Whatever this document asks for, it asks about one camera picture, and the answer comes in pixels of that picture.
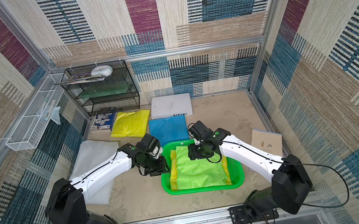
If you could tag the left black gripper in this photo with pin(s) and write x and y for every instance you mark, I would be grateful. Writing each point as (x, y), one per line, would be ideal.
(162, 169)

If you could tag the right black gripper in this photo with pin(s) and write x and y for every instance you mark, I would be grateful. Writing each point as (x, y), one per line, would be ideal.
(198, 150)

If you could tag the large yellow raincoat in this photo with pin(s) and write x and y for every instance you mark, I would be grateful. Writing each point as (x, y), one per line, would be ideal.
(173, 171)

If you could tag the lime green raincoat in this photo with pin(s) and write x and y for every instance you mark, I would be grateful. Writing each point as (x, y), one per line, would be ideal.
(197, 168)

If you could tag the blue raincoat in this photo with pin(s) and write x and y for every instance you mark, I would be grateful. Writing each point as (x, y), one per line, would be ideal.
(168, 130)

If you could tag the green plastic basket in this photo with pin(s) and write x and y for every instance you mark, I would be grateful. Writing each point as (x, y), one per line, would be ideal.
(235, 170)

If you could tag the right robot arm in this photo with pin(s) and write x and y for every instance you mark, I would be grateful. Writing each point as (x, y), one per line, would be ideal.
(290, 183)

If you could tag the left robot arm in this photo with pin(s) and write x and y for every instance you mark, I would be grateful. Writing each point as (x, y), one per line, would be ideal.
(67, 203)

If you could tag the small yellow folded raincoat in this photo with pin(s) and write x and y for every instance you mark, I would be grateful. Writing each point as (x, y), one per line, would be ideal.
(131, 124)

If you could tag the white folded raincoat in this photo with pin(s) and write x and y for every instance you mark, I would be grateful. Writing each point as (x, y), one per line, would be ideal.
(92, 153)

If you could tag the white flat box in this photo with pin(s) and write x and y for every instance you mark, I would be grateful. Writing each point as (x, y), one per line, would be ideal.
(169, 106)

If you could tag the blue printed packet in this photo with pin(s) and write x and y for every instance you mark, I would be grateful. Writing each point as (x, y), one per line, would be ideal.
(103, 121)

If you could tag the cardboard box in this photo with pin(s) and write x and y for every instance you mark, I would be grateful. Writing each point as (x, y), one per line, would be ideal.
(267, 141)

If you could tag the white round object on shelf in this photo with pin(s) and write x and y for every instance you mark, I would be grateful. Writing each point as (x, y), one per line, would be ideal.
(101, 71)

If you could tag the magazines on shelf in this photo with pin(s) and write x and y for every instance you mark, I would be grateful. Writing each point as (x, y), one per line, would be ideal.
(81, 78)

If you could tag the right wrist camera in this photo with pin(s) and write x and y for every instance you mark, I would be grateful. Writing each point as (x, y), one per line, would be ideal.
(199, 131)

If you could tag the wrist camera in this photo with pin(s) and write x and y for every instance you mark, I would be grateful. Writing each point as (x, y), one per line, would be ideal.
(199, 131)
(150, 145)

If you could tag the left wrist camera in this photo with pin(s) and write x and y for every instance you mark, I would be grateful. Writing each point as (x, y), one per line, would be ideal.
(150, 145)

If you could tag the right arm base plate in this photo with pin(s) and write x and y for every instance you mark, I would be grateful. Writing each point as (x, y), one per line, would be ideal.
(244, 215)

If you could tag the black wire shelf rack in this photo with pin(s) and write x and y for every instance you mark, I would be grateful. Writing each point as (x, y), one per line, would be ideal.
(117, 92)

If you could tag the white wire wall basket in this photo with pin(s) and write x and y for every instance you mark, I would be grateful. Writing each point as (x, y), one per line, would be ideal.
(42, 109)

